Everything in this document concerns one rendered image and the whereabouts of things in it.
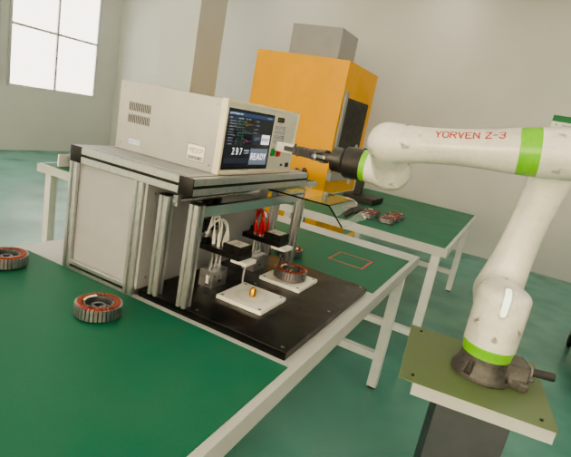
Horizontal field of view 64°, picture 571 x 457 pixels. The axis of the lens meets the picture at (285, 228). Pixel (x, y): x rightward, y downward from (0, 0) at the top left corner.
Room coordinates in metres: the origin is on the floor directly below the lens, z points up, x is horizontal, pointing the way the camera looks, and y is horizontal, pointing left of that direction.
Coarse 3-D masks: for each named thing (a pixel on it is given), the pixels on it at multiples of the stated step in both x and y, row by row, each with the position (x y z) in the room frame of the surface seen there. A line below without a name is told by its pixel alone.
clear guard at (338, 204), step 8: (280, 192) 1.48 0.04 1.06; (288, 192) 1.50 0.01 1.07; (296, 192) 1.53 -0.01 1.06; (304, 192) 1.56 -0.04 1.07; (312, 192) 1.59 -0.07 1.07; (320, 192) 1.63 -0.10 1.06; (328, 192) 1.67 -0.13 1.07; (312, 200) 1.44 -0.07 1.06; (320, 200) 1.46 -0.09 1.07; (328, 200) 1.49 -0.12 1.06; (336, 200) 1.52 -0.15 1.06; (344, 200) 1.55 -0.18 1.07; (352, 200) 1.60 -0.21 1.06; (336, 208) 1.44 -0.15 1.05; (344, 208) 1.50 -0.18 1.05; (336, 216) 1.40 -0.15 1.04; (344, 216) 1.46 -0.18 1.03; (352, 216) 1.51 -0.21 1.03; (360, 216) 1.57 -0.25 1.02; (344, 224) 1.42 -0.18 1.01
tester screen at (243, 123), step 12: (228, 120) 1.26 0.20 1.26; (240, 120) 1.31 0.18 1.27; (252, 120) 1.36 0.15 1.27; (264, 120) 1.42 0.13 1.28; (228, 132) 1.26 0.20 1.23; (240, 132) 1.32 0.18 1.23; (252, 132) 1.37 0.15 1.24; (264, 132) 1.44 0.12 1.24; (228, 144) 1.27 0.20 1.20; (240, 144) 1.33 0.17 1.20; (252, 144) 1.38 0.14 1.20; (228, 156) 1.28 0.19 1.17; (240, 156) 1.34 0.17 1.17
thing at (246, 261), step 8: (216, 240) 1.36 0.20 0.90; (232, 240) 1.31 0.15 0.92; (208, 248) 1.30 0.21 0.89; (216, 248) 1.28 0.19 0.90; (224, 248) 1.28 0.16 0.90; (232, 248) 1.27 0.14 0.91; (240, 248) 1.25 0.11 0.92; (248, 248) 1.29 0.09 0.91; (216, 256) 1.32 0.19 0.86; (224, 256) 1.27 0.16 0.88; (232, 256) 1.26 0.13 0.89; (240, 256) 1.26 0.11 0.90; (248, 256) 1.30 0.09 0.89; (216, 264) 1.32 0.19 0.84; (240, 264) 1.25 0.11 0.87; (248, 264) 1.26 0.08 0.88
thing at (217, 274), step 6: (204, 270) 1.29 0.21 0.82; (210, 270) 1.29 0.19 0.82; (216, 270) 1.30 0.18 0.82; (222, 270) 1.32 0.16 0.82; (204, 276) 1.29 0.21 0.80; (210, 276) 1.28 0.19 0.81; (216, 276) 1.29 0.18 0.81; (222, 276) 1.33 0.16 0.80; (198, 282) 1.30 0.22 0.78; (204, 282) 1.29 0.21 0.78; (210, 282) 1.28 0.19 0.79; (216, 282) 1.30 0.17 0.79; (222, 282) 1.33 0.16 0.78; (210, 288) 1.28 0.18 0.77
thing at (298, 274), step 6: (276, 264) 1.49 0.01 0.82; (282, 264) 1.50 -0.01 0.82; (288, 264) 1.52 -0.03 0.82; (294, 264) 1.52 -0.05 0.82; (276, 270) 1.45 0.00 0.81; (282, 270) 1.44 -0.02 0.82; (288, 270) 1.47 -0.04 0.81; (294, 270) 1.48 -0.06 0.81; (300, 270) 1.48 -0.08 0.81; (306, 270) 1.49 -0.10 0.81; (276, 276) 1.45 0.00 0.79; (282, 276) 1.43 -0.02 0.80; (288, 276) 1.43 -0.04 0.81; (294, 276) 1.43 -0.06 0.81; (300, 276) 1.44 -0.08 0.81; (294, 282) 1.43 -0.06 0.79; (300, 282) 1.44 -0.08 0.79
